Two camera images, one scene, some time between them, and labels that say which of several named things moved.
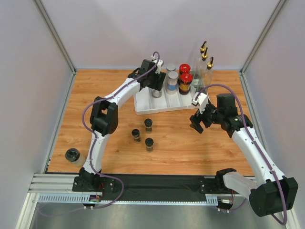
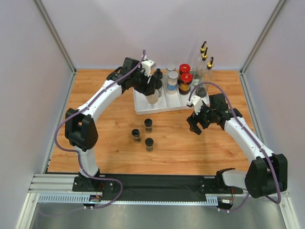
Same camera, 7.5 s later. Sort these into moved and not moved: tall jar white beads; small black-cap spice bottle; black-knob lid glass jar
Moved: black-knob lid glass jar
Not moved: small black-cap spice bottle; tall jar white beads
